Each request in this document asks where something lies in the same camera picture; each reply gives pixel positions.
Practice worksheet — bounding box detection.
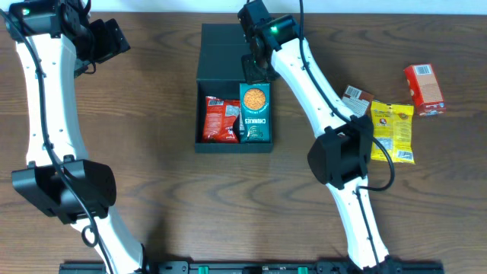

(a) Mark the teal Chunkies cookie box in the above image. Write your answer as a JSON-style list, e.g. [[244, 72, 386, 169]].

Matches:
[[239, 83, 271, 143]]

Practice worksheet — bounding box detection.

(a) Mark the dark green box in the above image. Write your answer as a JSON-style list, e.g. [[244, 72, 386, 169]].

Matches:
[[195, 24, 273, 154]]

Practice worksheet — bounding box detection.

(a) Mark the red snack bag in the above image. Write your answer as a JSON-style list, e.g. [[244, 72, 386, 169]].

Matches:
[[202, 96, 240, 143]]

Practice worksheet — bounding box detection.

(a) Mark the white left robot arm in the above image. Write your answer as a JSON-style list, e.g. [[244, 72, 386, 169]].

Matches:
[[2, 0, 150, 273]]

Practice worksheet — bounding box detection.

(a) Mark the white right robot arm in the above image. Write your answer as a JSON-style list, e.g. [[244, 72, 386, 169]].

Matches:
[[237, 1, 389, 273]]

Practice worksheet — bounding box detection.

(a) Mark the brown Pocky box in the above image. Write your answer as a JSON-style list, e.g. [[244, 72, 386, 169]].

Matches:
[[342, 85, 374, 117]]

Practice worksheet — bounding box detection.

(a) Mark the yellow snack bag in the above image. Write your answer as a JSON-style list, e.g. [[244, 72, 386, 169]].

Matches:
[[371, 100, 415, 164]]

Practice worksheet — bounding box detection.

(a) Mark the red orange snack box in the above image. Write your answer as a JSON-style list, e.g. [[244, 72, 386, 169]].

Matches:
[[404, 63, 446, 116]]

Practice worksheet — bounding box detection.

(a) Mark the black mounting rail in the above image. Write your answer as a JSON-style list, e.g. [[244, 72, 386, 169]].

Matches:
[[58, 260, 445, 274]]

